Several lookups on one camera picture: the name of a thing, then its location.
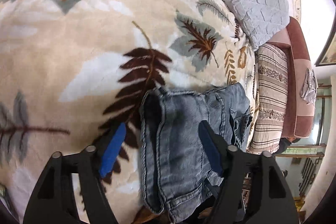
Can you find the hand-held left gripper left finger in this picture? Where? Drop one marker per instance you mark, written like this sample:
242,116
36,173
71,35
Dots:
113,150

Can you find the leaf print bed blanket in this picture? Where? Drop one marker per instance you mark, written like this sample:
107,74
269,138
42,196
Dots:
78,43

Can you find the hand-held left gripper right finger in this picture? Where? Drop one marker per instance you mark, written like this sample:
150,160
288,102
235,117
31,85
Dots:
210,150

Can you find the striped beige pillow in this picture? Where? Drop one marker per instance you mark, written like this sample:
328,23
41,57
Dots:
270,98

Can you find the brown upholstered headboard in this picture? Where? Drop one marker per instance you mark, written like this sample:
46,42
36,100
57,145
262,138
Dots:
299,56

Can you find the blue denim pants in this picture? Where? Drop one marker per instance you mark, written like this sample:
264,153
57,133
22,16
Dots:
178,140

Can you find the framed wall picture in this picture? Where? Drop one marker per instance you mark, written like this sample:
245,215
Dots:
328,53

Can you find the grey crumpled cloth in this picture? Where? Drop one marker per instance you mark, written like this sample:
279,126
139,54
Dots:
309,87

